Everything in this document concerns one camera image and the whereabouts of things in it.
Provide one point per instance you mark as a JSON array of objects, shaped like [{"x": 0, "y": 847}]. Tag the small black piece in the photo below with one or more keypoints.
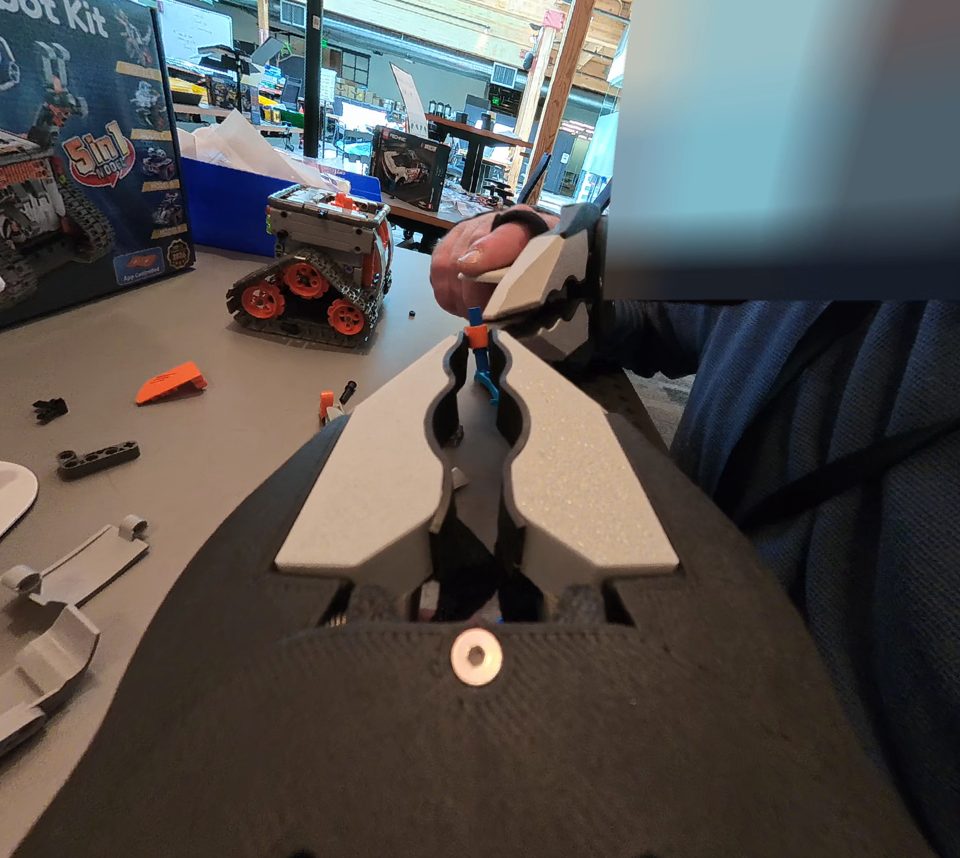
[{"x": 51, "y": 409}]

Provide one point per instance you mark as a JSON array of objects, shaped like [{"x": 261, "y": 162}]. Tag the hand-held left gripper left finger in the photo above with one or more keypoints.
[{"x": 367, "y": 483}]

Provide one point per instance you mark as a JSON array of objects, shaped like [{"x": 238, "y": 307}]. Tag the short black pin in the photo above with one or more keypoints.
[{"x": 348, "y": 393}]

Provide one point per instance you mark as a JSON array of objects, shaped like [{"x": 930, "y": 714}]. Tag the dark blue robot kit box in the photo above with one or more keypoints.
[{"x": 75, "y": 123}]

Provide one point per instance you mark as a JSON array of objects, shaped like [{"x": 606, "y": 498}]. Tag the blue tagged storage bin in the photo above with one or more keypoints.
[{"x": 225, "y": 205}]

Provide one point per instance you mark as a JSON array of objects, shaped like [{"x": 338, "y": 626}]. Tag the black car model box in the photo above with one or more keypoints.
[{"x": 409, "y": 168}]

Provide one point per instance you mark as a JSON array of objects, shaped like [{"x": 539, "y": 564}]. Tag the wooden post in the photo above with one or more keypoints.
[{"x": 577, "y": 33}]

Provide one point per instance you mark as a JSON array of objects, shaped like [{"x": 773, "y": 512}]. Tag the orange wedge panel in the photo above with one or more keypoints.
[{"x": 169, "y": 385}]

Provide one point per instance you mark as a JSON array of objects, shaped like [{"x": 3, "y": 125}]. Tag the dark standing desk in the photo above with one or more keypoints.
[{"x": 480, "y": 132}]

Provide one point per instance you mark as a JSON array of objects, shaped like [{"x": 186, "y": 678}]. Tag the white crumpled paper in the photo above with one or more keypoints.
[{"x": 240, "y": 145}]

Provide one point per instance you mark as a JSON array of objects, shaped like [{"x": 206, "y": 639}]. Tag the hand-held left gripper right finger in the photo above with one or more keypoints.
[{"x": 577, "y": 483}]

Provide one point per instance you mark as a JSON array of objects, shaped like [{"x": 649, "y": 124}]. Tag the light blue plastic tool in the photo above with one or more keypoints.
[{"x": 493, "y": 394}]

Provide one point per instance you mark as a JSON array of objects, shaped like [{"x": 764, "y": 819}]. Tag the blue pin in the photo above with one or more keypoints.
[{"x": 475, "y": 315}]

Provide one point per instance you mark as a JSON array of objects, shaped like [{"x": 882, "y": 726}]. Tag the grey angular panel piece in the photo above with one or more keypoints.
[{"x": 52, "y": 655}]

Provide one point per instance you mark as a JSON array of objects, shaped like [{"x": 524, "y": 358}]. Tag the whiteboard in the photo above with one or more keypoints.
[{"x": 191, "y": 29}]

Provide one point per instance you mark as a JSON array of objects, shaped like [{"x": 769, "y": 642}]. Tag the grey curved panel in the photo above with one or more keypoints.
[{"x": 90, "y": 562}]

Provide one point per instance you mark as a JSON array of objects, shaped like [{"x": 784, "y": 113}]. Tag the grey white orange assembly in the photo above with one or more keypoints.
[{"x": 325, "y": 402}]

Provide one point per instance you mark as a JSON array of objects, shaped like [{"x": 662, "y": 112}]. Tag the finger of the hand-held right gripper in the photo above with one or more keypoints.
[{"x": 525, "y": 273}]

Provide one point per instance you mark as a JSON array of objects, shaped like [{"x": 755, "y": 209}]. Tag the white book stand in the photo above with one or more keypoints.
[{"x": 11, "y": 498}]

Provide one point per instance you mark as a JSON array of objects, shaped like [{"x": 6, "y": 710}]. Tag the person's right hand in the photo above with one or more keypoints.
[{"x": 461, "y": 273}]

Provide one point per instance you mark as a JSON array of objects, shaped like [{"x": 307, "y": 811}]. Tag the black pole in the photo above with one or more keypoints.
[{"x": 316, "y": 10}]

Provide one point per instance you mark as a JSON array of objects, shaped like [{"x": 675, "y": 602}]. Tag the tracked toy robot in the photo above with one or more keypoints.
[{"x": 315, "y": 273}]

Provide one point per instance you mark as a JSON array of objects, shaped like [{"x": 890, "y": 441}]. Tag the person's blue sweater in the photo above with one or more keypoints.
[{"x": 862, "y": 610}]

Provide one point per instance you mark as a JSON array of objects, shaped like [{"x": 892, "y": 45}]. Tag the dark grey three-hole beam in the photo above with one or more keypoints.
[{"x": 97, "y": 460}]

